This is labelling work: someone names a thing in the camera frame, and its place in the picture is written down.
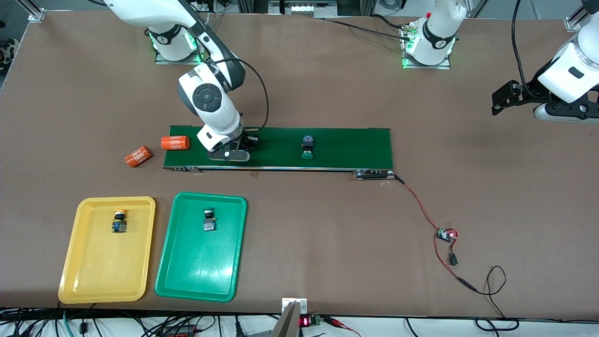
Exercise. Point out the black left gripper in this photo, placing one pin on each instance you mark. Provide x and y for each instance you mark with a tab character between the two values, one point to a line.
525	95

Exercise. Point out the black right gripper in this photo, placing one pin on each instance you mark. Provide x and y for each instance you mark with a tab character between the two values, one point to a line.
249	140

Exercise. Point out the green push button switch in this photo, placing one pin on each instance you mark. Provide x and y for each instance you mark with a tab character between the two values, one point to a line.
209	225
307	149

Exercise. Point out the orange 4680 battery cylinder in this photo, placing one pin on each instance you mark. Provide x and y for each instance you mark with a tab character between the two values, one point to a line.
138	157
175	142

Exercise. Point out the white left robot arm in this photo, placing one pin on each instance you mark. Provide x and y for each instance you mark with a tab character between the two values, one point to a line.
573	65

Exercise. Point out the green belt conveyor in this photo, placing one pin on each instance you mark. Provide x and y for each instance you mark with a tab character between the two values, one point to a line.
351	147

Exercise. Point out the green plastic tray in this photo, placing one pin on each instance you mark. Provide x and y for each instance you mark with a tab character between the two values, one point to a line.
201	267

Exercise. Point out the metal rack with light strip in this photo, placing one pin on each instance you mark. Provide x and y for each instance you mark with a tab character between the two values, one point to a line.
304	8

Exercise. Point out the small green circuit board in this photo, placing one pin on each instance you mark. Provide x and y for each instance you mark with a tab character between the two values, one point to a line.
446	235

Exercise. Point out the red digit display module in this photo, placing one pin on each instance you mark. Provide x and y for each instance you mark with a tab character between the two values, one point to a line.
305	321

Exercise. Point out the yellow plastic tray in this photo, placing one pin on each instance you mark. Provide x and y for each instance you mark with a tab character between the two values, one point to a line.
107	267

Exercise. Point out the red black power lead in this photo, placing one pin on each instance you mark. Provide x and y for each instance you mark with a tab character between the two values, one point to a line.
468	284

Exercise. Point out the red clip leads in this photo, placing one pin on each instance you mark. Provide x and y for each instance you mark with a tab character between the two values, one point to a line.
339	323

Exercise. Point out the orange power strip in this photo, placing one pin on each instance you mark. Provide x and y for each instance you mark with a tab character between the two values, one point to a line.
180	332

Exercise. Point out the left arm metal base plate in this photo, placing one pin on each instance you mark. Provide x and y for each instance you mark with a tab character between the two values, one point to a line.
442	65

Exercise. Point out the aluminium frame profile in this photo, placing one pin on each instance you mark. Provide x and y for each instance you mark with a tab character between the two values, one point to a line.
35	13
574	21

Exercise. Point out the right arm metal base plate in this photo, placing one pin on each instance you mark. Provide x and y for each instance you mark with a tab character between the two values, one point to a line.
178	62

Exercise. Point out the white metal bracket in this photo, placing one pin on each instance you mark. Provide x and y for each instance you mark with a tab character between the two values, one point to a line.
303	306

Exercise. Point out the grey camera post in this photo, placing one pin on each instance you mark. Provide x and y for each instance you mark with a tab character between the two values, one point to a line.
286	323

